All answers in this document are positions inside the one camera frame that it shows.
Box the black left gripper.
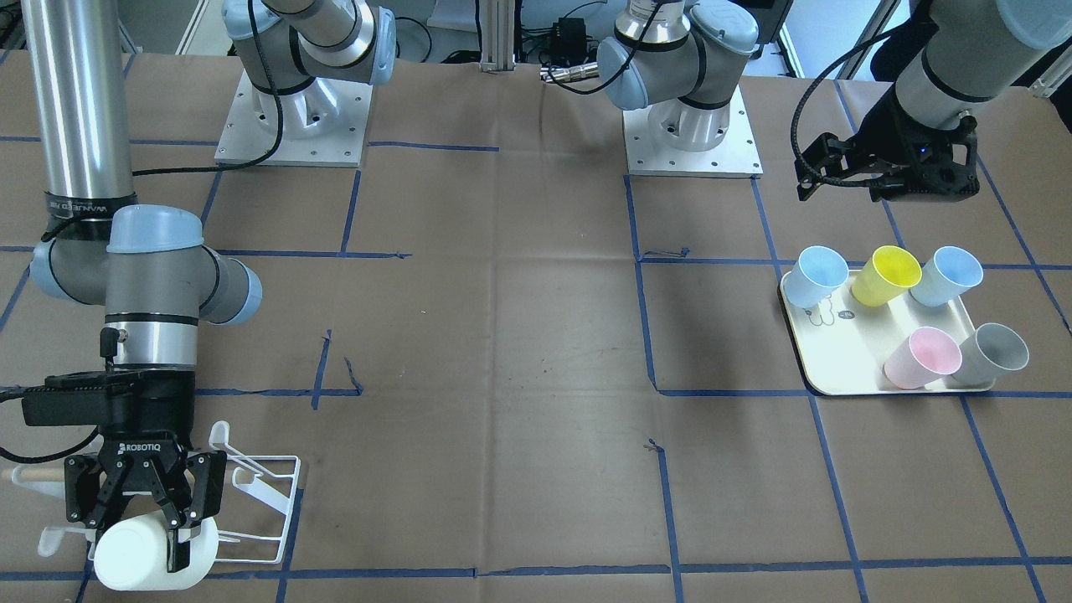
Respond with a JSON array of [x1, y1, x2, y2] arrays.
[[850, 100, 980, 201]]

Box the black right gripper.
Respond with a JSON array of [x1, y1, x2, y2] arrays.
[[64, 369, 227, 574]]

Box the white plastic cup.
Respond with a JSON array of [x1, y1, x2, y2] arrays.
[[93, 511, 219, 591]]

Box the light blue plastic cup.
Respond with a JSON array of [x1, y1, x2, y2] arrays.
[[781, 245, 849, 309]]

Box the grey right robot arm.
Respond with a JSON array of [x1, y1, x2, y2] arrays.
[[3, 1, 263, 577]]

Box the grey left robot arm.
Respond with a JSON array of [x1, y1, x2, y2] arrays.
[[597, 1, 1069, 201]]

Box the yellow plastic cup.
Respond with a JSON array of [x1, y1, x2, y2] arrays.
[[850, 245, 922, 307]]

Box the pink plastic cup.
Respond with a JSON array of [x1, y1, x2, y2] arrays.
[[882, 326, 962, 389]]

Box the grey plastic cup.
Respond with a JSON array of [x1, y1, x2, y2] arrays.
[[951, 323, 1030, 386]]

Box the cream bunny tray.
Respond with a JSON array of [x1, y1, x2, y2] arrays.
[[781, 270, 977, 396]]

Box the black usb hub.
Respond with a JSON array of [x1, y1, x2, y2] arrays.
[[540, 17, 589, 67]]

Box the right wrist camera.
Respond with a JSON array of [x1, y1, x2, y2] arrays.
[[23, 373, 108, 426]]

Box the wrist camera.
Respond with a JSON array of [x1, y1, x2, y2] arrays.
[[794, 132, 874, 202], [23, 373, 108, 426]]

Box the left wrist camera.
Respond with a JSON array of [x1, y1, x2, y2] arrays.
[[794, 132, 874, 202]]

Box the aluminium frame beam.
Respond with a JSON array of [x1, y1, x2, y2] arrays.
[[475, 0, 521, 73]]

